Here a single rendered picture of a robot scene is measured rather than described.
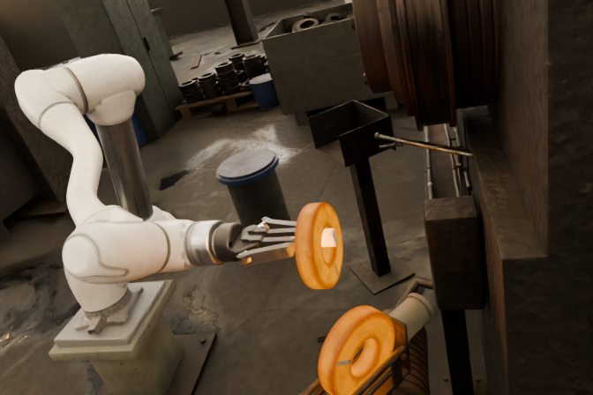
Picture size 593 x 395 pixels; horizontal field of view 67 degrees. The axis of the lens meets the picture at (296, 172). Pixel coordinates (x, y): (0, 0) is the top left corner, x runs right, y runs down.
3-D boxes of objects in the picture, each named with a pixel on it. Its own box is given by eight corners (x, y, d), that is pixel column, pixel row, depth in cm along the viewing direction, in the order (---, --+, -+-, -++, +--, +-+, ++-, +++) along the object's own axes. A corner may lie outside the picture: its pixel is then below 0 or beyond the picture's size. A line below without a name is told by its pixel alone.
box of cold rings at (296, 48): (405, 74, 418) (393, -15, 383) (412, 106, 346) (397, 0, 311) (299, 95, 443) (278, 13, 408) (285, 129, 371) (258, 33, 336)
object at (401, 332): (411, 371, 79) (406, 324, 74) (409, 374, 78) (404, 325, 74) (378, 351, 84) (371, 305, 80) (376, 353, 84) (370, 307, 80)
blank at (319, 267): (330, 186, 84) (314, 188, 85) (304, 232, 71) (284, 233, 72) (349, 255, 90) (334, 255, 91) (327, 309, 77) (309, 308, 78)
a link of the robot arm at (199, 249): (197, 276, 90) (221, 275, 87) (178, 240, 86) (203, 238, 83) (217, 247, 97) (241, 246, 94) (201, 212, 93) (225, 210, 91)
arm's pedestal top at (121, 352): (53, 361, 149) (47, 354, 147) (105, 293, 176) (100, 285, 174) (136, 359, 140) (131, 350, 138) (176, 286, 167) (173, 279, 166)
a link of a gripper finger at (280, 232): (251, 248, 88) (254, 243, 89) (304, 244, 83) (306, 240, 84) (244, 232, 86) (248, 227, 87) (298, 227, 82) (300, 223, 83)
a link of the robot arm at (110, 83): (116, 261, 164) (167, 230, 177) (139, 285, 155) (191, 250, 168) (48, 59, 119) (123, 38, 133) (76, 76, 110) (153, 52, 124)
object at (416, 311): (435, 325, 83) (434, 300, 81) (406, 355, 78) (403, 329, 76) (409, 312, 87) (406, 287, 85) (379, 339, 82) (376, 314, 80)
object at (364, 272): (383, 244, 208) (353, 100, 177) (417, 275, 186) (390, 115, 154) (344, 263, 204) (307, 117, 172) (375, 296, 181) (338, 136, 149)
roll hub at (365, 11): (397, 68, 113) (379, -54, 100) (394, 109, 89) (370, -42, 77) (375, 71, 114) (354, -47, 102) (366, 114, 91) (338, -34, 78)
